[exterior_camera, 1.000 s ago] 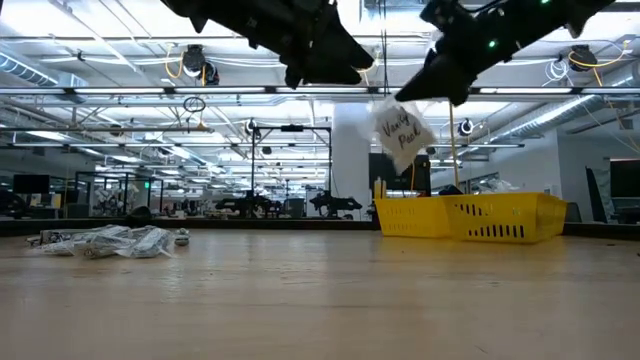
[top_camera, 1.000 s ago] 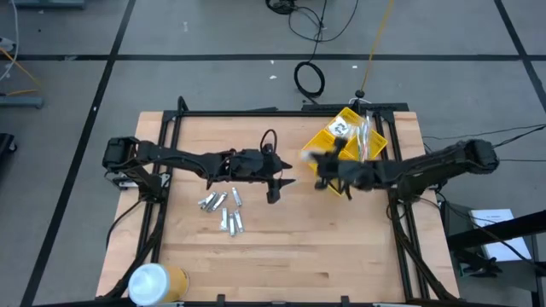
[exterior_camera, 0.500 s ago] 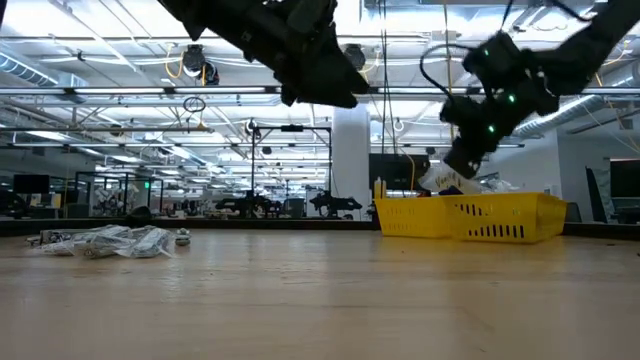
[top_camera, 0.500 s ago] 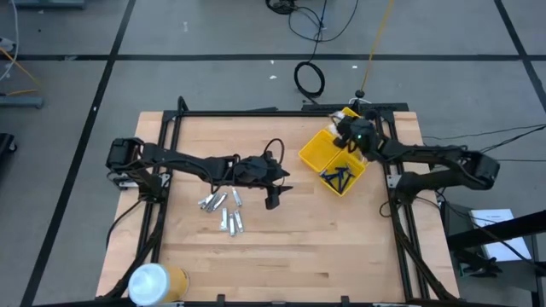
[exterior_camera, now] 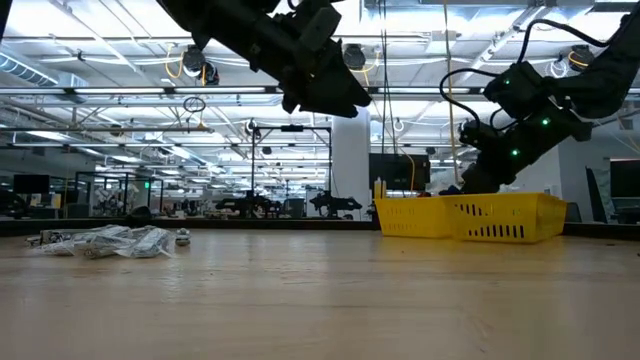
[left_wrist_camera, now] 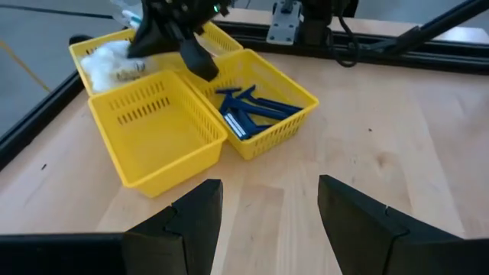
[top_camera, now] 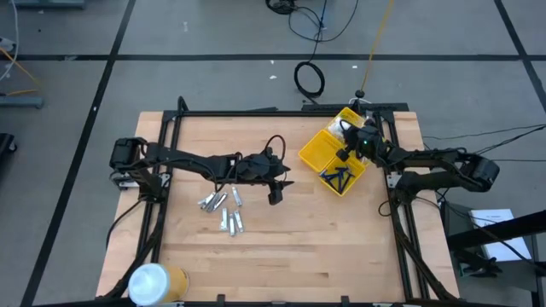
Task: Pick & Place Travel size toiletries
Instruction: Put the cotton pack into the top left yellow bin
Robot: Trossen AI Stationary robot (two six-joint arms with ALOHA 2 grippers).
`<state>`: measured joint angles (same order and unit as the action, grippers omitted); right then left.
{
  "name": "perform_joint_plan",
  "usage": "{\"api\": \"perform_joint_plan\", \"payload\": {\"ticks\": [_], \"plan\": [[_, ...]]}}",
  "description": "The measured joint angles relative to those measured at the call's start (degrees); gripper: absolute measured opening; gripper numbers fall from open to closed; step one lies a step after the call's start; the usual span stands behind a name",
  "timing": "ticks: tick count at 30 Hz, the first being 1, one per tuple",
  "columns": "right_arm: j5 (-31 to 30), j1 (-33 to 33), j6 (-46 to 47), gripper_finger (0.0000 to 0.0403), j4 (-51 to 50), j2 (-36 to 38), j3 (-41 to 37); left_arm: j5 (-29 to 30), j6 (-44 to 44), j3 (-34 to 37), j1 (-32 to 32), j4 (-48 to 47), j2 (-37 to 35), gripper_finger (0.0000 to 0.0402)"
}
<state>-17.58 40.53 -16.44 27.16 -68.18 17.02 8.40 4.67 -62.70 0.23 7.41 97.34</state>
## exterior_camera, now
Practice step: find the black background robot arm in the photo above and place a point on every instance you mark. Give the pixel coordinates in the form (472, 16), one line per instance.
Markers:
(250, 202)
(332, 202)

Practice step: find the black leaning panel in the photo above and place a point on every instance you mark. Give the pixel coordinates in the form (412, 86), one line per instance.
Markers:
(596, 200)

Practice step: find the dark background screen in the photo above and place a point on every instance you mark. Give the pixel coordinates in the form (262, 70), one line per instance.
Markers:
(31, 184)

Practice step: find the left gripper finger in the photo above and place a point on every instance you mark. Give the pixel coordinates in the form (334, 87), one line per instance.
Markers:
(325, 105)
(347, 90)

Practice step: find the white building column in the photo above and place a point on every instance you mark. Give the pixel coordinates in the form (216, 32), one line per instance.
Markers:
(350, 165)

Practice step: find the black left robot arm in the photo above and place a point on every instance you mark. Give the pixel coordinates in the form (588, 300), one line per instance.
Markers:
(240, 30)

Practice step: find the black monitor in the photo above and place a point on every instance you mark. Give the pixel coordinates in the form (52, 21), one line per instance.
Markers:
(400, 172)
(625, 177)

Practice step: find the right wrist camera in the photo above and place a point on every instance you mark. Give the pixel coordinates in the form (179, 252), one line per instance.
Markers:
(517, 90)

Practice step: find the black aluminium table frame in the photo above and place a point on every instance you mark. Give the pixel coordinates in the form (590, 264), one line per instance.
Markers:
(15, 227)

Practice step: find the blue disposable razor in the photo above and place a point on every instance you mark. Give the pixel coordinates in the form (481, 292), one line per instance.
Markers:
(449, 190)

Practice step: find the yellow plastic basket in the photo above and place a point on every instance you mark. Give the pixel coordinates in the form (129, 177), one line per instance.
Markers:
(505, 217)
(410, 217)

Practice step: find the yellow bottle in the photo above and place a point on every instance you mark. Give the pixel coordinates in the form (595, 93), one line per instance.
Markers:
(378, 189)
(384, 190)

